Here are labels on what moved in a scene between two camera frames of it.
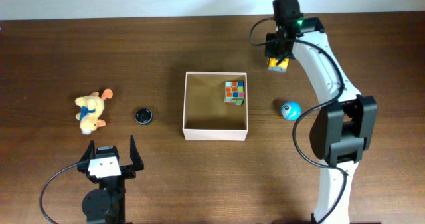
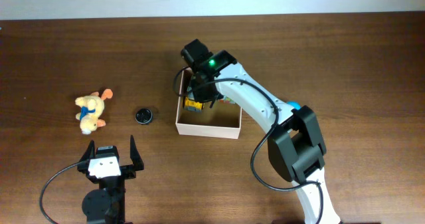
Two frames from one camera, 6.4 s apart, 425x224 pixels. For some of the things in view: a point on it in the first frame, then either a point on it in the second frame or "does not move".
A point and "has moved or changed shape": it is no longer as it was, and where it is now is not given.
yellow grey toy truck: x=282 y=66 to x=190 y=104
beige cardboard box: x=216 y=106 has moved or changed shape
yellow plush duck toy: x=90 y=108 does not move
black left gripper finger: x=89 y=153 does not move
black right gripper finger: x=282 y=59 to x=212 y=103
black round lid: x=144 y=115 does not move
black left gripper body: x=83 y=167 to x=127 y=171
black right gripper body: x=271 y=48 to x=203 y=93
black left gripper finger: x=135 y=157 does not move
